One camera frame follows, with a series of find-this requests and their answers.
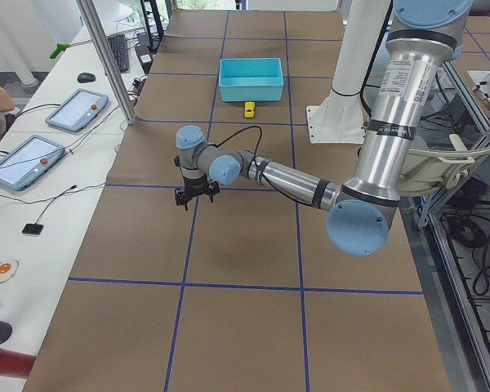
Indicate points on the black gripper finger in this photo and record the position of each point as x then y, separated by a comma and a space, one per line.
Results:
180, 198
212, 190

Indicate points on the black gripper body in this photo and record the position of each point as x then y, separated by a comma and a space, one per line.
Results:
194, 185

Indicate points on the yellow beetle toy car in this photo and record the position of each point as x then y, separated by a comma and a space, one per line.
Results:
249, 109

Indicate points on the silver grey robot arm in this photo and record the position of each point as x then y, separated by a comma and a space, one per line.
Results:
389, 56

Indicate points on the brown paper table cover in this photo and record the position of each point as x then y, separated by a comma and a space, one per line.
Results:
245, 293

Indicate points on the turquoise plastic bin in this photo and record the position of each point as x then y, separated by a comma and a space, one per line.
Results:
250, 79

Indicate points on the far teach pendant tablet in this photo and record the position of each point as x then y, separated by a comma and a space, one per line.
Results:
78, 110

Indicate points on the teach pendant tablet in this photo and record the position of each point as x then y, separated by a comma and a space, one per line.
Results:
78, 110
29, 161

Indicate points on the small black square pad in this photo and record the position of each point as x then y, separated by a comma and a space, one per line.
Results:
32, 229

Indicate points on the black computer mouse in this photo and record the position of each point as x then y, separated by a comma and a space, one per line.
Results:
86, 77

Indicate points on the near teach pendant tablet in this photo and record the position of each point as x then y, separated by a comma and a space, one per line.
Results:
29, 161

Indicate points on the black keyboard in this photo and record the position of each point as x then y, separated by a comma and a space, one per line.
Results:
119, 49

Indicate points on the orange emergency stop button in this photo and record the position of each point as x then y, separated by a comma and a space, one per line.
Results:
8, 269

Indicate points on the beige chair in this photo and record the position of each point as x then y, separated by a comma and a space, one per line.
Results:
427, 170

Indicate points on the red bottle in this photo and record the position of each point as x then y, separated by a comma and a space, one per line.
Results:
16, 364

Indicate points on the white pedestal column base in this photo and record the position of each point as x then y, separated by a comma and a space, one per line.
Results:
339, 118

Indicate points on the green handled tool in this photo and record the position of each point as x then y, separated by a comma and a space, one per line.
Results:
62, 47

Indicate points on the aluminium frame post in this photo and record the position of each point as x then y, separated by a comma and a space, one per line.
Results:
100, 42

